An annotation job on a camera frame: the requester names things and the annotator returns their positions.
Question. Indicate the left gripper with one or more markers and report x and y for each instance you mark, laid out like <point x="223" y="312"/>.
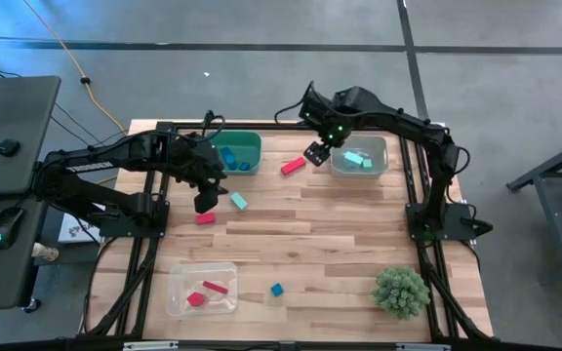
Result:
<point x="203" y="163"/>

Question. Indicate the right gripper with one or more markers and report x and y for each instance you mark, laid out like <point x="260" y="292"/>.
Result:
<point x="332" y="134"/>

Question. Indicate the small blue block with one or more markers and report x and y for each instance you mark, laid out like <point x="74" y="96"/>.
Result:
<point x="245" y="166"/>

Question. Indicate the light cyan cube block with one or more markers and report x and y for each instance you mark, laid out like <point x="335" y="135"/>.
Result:
<point x="367" y="164"/>

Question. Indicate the red thin bar block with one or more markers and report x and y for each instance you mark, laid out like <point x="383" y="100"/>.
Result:
<point x="215" y="287"/>

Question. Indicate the red thick chamfered block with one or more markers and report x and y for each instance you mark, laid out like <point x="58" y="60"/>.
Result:
<point x="195" y="299"/>

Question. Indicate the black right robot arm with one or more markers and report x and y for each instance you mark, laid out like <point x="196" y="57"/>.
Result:
<point x="408" y="124"/>

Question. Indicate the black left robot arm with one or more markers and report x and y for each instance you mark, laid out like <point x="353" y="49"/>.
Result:
<point x="91" y="166"/>

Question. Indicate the light cyan rectangular block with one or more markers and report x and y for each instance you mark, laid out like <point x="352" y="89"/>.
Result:
<point x="238" y="200"/>

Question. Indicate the red small rectangular block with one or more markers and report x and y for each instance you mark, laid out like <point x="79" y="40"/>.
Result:
<point x="205" y="218"/>

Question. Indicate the red long flat block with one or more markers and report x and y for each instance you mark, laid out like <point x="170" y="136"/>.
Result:
<point x="293" y="166"/>

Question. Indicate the teal plastic bin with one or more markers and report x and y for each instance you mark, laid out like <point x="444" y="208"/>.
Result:
<point x="247" y="144"/>

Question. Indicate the clear bin top right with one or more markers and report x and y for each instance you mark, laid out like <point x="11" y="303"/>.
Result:
<point x="378" y="146"/>

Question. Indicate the clear plastic bin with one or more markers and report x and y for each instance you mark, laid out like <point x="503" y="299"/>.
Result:
<point x="178" y="278"/>

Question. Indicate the blue cube block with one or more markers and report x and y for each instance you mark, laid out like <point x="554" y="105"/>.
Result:
<point x="276" y="289"/>

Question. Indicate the white box with logo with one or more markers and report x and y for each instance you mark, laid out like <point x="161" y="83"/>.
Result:
<point x="73" y="235"/>

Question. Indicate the green artificial potted plant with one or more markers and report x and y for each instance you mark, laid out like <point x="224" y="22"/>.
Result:
<point x="400" y="292"/>

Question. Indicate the beige cork object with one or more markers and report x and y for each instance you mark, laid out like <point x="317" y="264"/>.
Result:
<point x="44" y="252"/>

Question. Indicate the black mouse with cyan light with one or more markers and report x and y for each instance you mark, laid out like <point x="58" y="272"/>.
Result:
<point x="10" y="222"/>

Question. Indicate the black caster wheel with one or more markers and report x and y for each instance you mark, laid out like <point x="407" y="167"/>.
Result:
<point x="32" y="306"/>

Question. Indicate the black metal stand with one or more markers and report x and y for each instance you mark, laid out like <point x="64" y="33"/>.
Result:
<point x="554" y="162"/>

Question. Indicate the black aluminium table frame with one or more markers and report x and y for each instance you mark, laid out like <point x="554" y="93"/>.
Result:
<point x="286" y="126"/>

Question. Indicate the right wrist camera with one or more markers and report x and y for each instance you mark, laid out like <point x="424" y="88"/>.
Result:
<point x="317" y="109"/>

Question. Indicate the silver metal bracket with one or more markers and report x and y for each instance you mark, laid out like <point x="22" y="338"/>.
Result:
<point x="149" y="346"/>
<point x="422" y="347"/>

